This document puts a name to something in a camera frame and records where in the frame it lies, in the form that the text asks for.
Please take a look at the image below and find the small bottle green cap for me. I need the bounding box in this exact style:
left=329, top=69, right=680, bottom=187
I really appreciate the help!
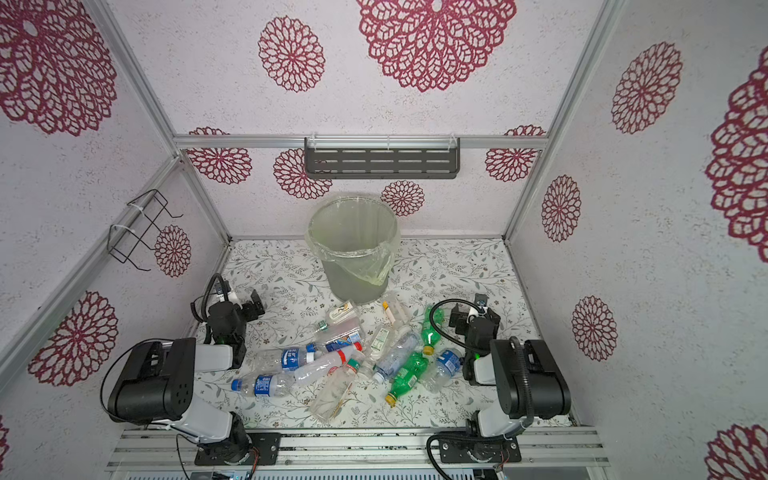
left=316, top=301, right=358, bottom=332

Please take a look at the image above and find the clear bottle blue label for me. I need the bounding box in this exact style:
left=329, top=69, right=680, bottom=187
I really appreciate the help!
left=230, top=373, right=295, bottom=398
left=420, top=348, right=462, bottom=393
left=248, top=343, right=321, bottom=374

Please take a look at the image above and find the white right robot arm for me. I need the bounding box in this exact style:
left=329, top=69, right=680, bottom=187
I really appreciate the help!
left=449, top=294, right=572, bottom=439

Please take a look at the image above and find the green plastic bin liner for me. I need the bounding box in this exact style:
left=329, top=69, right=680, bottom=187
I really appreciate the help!
left=304, top=191, right=402, bottom=287

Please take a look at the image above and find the dark grey wall shelf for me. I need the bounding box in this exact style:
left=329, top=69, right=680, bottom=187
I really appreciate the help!
left=303, top=137, right=461, bottom=180

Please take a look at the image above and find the crushed clear bottle blue cap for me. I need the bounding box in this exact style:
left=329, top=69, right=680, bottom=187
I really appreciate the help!
left=311, top=324, right=364, bottom=353

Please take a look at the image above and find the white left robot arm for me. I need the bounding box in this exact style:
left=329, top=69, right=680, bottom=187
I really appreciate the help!
left=104, top=290, right=265, bottom=465

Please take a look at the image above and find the grey mesh waste bin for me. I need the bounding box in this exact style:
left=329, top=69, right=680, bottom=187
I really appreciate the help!
left=307, top=194, right=401, bottom=305

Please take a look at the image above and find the clear bottle green label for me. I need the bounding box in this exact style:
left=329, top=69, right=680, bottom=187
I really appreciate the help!
left=364, top=325, right=397, bottom=365

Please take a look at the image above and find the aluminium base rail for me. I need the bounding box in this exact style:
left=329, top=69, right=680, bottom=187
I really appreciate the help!
left=104, top=427, right=610, bottom=473

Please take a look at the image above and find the clear bluish water bottle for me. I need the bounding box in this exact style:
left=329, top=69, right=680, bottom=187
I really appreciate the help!
left=372, top=330, right=420, bottom=383

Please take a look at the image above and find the clear bottle green cap large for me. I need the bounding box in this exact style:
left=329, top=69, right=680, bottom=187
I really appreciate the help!
left=310, top=358, right=361, bottom=423

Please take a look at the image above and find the clear bottle blue label front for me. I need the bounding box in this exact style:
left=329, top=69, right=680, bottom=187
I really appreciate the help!
left=230, top=373, right=295, bottom=398

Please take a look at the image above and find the black wire wall rack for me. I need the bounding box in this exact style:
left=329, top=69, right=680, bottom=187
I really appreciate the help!
left=106, top=189, right=183, bottom=272

